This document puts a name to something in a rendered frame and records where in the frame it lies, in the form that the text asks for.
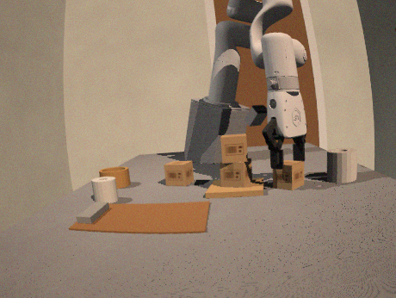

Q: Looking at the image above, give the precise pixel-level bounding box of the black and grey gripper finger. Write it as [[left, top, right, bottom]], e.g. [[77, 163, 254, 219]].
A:
[[293, 135, 306, 161], [262, 117, 284, 170]]

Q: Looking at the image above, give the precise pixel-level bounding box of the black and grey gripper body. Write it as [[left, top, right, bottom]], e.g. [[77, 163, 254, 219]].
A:
[[267, 90, 306, 139]]

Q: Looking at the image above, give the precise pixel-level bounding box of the tan cardboard carton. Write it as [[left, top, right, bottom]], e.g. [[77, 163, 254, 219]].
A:
[[220, 158, 252, 188], [273, 160, 304, 190], [220, 134, 248, 164]]

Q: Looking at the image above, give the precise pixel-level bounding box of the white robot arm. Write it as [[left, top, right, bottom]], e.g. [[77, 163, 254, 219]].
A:
[[203, 0, 306, 127]]

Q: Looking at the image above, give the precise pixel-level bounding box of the white cylinder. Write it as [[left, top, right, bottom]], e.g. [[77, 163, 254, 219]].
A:
[[91, 177, 119, 203]]

